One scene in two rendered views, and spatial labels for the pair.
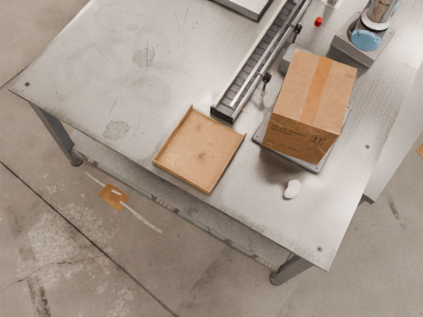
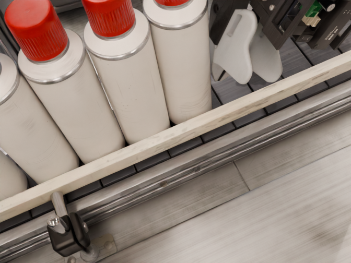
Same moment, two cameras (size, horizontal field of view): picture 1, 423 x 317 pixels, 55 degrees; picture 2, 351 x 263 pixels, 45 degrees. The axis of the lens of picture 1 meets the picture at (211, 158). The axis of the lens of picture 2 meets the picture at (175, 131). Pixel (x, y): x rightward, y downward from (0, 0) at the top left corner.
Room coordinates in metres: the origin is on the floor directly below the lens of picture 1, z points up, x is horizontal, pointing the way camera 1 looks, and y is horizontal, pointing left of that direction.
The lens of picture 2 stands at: (1.68, -0.13, 1.28)
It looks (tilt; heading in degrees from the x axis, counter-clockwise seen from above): 61 degrees down; 232
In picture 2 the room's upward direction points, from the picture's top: 11 degrees counter-clockwise
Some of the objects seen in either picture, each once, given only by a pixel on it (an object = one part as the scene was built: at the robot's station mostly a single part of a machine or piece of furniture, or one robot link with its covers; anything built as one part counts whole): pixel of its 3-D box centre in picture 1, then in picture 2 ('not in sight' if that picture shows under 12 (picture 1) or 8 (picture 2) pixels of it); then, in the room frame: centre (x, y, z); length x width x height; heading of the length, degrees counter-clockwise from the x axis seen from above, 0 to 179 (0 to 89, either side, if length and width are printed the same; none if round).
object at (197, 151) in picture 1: (200, 147); not in sight; (0.70, 0.05, 0.85); 0.30 x 0.26 x 0.04; 156
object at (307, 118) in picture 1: (306, 108); not in sight; (0.85, -0.34, 0.99); 0.30 x 0.24 x 0.27; 166
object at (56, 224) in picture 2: not in sight; (74, 238); (1.69, -0.30, 0.89); 0.03 x 0.03 x 0.12; 66
